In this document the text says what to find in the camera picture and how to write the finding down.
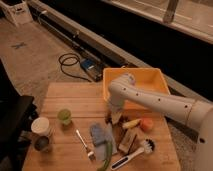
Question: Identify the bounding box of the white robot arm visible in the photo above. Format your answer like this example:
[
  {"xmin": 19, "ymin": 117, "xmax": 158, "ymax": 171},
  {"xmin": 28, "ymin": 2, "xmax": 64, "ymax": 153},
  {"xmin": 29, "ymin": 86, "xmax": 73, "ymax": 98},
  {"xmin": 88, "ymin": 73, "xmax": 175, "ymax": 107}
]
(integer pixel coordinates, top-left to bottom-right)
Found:
[{"xmin": 108, "ymin": 73, "xmax": 213, "ymax": 171}]

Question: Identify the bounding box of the yellow plastic tray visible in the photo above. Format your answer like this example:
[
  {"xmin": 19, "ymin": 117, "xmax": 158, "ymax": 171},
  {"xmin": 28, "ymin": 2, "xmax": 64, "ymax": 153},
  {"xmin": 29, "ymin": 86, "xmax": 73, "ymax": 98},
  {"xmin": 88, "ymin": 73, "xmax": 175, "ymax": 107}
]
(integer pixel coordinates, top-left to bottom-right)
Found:
[{"xmin": 103, "ymin": 68, "xmax": 170, "ymax": 101}]

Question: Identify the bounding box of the yellow banana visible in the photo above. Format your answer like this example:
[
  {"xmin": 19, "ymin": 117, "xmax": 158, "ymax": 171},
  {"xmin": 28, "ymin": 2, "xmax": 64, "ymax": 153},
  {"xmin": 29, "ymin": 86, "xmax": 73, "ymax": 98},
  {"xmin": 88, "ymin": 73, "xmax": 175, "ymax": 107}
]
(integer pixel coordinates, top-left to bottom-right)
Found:
[{"xmin": 122, "ymin": 119, "xmax": 141, "ymax": 129}]

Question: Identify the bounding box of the blue grey cloth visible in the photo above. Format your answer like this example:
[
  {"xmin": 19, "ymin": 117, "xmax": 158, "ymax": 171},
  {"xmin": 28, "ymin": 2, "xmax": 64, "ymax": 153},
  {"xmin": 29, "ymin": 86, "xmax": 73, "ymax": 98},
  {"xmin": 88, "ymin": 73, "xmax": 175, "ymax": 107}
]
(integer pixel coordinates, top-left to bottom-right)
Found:
[{"xmin": 90, "ymin": 123, "xmax": 117, "ymax": 161}]

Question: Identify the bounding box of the wooden block brush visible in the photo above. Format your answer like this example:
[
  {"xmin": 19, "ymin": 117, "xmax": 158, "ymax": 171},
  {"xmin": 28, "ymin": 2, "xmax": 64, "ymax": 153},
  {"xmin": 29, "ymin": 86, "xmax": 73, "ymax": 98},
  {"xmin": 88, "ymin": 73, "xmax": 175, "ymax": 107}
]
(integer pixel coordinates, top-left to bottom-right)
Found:
[{"xmin": 118, "ymin": 129, "xmax": 137, "ymax": 154}]

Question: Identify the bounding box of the green vegetable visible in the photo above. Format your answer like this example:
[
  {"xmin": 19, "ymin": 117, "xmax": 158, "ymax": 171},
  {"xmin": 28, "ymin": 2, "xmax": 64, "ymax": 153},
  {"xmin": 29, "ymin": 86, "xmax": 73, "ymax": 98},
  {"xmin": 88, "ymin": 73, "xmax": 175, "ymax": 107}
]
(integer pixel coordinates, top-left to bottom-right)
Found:
[{"xmin": 97, "ymin": 141, "xmax": 113, "ymax": 171}]

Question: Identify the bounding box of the orange fruit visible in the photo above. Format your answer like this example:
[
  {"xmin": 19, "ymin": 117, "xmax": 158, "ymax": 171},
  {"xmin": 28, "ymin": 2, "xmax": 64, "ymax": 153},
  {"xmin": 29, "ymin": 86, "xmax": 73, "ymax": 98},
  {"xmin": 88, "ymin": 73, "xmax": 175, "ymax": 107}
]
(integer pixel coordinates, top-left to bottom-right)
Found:
[{"xmin": 140, "ymin": 118, "xmax": 154, "ymax": 132}]

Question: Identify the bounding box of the silver fork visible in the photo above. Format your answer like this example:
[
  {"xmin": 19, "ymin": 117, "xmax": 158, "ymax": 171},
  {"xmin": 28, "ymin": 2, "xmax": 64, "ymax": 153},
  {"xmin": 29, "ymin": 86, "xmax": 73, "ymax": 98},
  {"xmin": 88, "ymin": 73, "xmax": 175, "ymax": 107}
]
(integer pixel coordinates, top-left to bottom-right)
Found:
[{"xmin": 76, "ymin": 129, "xmax": 95, "ymax": 161}]

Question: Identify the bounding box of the white dish brush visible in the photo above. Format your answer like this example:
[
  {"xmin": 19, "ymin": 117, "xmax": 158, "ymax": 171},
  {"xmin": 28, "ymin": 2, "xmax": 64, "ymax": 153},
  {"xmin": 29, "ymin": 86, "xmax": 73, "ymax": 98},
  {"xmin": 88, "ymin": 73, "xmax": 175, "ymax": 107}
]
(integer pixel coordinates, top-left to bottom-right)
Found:
[{"xmin": 111, "ymin": 139, "xmax": 155, "ymax": 171}]

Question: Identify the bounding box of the green cup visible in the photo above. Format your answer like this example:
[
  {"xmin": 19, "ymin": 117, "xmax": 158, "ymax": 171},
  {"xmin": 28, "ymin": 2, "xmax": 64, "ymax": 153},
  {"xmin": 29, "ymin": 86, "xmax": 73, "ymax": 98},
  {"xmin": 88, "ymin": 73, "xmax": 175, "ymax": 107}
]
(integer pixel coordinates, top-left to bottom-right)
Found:
[{"xmin": 57, "ymin": 109, "xmax": 71, "ymax": 125}]

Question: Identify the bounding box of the blue box on floor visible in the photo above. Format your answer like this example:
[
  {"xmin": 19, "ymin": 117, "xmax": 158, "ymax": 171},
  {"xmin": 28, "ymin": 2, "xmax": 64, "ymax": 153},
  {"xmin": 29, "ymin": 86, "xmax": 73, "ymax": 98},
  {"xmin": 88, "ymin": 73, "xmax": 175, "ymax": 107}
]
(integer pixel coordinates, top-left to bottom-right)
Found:
[{"xmin": 80, "ymin": 59, "xmax": 94, "ymax": 70}]

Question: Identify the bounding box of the white paper cup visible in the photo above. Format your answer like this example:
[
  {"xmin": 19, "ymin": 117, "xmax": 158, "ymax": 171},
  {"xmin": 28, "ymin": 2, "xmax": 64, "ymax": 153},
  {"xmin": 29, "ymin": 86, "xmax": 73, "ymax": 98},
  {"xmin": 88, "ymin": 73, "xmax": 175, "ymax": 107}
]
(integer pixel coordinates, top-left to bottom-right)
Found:
[{"xmin": 31, "ymin": 117, "xmax": 51, "ymax": 137}]

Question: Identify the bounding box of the dark grey cup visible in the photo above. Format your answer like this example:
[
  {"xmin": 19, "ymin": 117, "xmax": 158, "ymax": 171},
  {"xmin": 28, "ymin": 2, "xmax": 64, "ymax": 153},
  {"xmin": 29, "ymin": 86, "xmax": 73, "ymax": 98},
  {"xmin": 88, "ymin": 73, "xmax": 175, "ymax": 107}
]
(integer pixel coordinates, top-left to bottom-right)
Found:
[{"xmin": 34, "ymin": 136, "xmax": 52, "ymax": 152}]

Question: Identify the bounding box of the black chair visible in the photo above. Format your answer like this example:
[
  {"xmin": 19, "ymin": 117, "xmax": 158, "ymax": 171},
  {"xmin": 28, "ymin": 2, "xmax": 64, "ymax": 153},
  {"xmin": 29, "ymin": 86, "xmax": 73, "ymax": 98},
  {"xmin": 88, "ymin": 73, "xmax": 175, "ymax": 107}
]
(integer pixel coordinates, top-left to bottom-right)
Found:
[{"xmin": 0, "ymin": 60, "xmax": 38, "ymax": 171}]

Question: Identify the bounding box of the white storage box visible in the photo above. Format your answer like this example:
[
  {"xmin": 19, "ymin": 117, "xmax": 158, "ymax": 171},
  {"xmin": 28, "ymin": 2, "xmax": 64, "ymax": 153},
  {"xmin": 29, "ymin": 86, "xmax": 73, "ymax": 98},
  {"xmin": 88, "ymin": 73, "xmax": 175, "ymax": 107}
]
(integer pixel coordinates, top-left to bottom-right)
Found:
[{"xmin": 0, "ymin": 0, "xmax": 33, "ymax": 27}]

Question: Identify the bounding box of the black cable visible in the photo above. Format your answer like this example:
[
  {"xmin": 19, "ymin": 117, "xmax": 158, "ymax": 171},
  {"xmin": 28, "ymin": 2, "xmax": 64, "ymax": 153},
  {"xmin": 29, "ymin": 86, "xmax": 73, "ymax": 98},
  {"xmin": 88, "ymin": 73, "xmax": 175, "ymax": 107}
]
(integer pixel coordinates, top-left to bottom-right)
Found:
[{"xmin": 58, "ymin": 52, "xmax": 93, "ymax": 83}]

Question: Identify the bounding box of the metal floor rail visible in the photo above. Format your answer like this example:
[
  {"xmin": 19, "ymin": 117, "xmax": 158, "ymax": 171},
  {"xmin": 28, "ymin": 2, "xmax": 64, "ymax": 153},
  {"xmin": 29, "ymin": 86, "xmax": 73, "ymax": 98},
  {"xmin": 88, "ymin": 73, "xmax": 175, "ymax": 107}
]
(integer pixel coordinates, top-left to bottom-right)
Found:
[{"xmin": 28, "ymin": 0, "xmax": 141, "ymax": 83}]

